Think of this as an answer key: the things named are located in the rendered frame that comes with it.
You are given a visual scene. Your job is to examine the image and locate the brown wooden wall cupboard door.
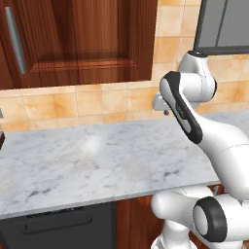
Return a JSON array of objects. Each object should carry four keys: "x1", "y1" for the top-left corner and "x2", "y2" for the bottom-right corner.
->
[{"x1": 0, "y1": 0, "x2": 159, "y2": 90}]

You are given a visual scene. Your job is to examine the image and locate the dark framed window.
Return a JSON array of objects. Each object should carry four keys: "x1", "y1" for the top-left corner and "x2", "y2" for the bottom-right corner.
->
[{"x1": 193, "y1": 0, "x2": 249, "y2": 55}]

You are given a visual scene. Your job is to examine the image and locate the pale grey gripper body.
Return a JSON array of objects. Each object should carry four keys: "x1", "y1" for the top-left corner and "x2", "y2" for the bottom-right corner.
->
[{"x1": 152, "y1": 92, "x2": 171, "y2": 113}]

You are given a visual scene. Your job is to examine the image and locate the black dishwasher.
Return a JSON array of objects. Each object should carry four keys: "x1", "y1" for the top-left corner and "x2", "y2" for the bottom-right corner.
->
[{"x1": 0, "y1": 201, "x2": 118, "y2": 249}]

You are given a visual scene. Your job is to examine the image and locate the black dishwasher handle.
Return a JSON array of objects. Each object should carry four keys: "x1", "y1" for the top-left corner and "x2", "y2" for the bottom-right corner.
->
[{"x1": 21, "y1": 217, "x2": 94, "y2": 235}]

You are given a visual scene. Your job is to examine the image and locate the brown wooden base cupboard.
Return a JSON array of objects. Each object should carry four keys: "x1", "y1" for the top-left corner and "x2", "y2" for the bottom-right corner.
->
[{"x1": 115, "y1": 184, "x2": 229, "y2": 249}]

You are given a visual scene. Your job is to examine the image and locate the dark brown countertop appliance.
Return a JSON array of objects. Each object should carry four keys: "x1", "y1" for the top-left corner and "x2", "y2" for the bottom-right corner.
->
[{"x1": 0, "y1": 108, "x2": 6, "y2": 151}]

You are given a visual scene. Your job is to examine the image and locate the silver cupboard door handle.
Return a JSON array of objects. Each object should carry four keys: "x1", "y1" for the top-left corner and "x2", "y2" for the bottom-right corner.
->
[{"x1": 4, "y1": 6, "x2": 27, "y2": 75}]

